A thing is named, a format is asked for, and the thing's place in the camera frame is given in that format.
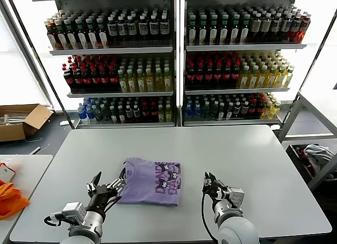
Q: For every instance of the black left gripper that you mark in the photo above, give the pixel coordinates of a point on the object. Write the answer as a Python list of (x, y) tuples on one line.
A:
[(101, 195)]

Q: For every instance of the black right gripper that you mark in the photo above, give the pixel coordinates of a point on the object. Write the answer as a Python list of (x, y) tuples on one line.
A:
[(217, 194)]

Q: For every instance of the purple printed t-shirt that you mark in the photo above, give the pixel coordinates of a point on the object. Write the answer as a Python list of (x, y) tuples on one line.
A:
[(142, 183)]

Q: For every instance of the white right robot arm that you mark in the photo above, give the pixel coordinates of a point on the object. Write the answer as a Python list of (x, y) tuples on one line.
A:
[(237, 228)]

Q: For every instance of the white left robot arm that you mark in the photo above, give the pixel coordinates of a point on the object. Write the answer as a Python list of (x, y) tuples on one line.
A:
[(89, 223)]

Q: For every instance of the dark bottle white cap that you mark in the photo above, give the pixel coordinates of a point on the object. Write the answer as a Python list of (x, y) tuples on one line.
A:
[(164, 28), (222, 112), (245, 110), (113, 29), (136, 113), (114, 117), (154, 28), (287, 25), (122, 29), (276, 25), (132, 29), (143, 28), (122, 117), (229, 112), (237, 110), (129, 113)]

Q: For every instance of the green tinted water bottle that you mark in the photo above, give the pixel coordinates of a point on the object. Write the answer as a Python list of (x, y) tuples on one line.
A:
[(106, 115), (214, 112), (206, 112), (99, 115)]

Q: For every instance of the blue water bottle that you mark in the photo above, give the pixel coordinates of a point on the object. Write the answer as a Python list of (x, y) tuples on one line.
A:
[(83, 115), (91, 115), (198, 112), (189, 112)]

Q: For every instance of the small white floor object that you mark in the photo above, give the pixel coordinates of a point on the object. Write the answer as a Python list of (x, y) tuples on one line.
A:
[(63, 122)]

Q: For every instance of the short metal bar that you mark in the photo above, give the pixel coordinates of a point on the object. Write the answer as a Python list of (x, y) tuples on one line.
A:
[(35, 150)]

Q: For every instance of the cola bottle red cap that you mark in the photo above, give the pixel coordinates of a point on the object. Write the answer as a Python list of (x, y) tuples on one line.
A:
[(190, 77), (209, 77), (87, 81), (69, 81), (104, 81), (78, 81), (236, 77), (199, 77), (227, 77), (113, 81), (154, 113), (218, 77), (261, 110), (96, 81), (253, 110), (146, 113)]

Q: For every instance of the yellow tea bottle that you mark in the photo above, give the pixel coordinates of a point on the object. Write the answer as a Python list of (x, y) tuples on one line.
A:
[(267, 112), (141, 83), (159, 83), (123, 83), (276, 111), (263, 79), (254, 79), (132, 83), (161, 116), (168, 82), (281, 78), (289, 77), (168, 115), (150, 83), (245, 79), (272, 79)]

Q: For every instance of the black storage crate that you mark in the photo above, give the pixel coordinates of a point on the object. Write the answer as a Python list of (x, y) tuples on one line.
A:
[(292, 152)]

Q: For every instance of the open brown cardboard box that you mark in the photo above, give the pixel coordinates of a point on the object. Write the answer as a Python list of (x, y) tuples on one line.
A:
[(37, 117)]

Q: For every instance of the orange cloth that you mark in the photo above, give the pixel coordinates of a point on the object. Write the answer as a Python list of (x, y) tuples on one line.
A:
[(10, 199)]

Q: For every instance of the red cloth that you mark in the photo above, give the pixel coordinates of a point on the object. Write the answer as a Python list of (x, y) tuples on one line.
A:
[(306, 163)]

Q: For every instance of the small white box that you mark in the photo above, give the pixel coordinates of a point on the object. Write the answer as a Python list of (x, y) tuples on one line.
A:
[(6, 173)]

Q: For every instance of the crumpled grey cloth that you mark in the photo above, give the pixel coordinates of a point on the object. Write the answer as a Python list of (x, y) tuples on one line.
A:
[(318, 152)]

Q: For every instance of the white packing strips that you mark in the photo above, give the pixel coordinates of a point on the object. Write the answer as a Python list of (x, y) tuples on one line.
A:
[(13, 117)]

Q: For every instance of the grey metal bottle shelf unit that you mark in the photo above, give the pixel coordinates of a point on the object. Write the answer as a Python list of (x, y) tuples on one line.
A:
[(113, 50), (245, 47)]

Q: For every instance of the dark bottle green cap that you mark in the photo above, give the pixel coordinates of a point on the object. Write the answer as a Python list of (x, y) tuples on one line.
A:
[(62, 39), (92, 39), (203, 33), (245, 33), (72, 39), (234, 33), (193, 33), (224, 33), (213, 33), (82, 39), (103, 38)]

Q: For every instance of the red tea bottle white label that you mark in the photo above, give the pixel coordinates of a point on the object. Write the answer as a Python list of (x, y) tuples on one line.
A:
[(52, 39)]

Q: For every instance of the dark bottle beige label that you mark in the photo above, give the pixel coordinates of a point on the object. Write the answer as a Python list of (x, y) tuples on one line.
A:
[(256, 25), (266, 25)]

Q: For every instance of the red drink bottle white cap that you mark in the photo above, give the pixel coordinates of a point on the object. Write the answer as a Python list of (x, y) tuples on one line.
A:
[(305, 24), (296, 25)]

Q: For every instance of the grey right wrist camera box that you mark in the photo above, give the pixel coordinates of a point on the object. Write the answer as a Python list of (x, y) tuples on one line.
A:
[(235, 195)]

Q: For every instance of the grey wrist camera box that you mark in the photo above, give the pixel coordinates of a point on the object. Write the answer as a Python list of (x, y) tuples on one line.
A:
[(235, 195), (73, 208)]

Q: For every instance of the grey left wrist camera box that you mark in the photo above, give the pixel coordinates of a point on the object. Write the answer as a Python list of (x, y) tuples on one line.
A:
[(73, 208)]

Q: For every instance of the grey metal rack frame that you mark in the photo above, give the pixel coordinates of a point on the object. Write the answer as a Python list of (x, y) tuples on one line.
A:
[(291, 115)]

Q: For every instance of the black slanted frame post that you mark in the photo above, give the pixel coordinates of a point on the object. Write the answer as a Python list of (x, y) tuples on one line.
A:
[(39, 57)]

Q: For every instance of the grey slanted frame post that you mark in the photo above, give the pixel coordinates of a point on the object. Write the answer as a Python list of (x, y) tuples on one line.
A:
[(27, 56)]

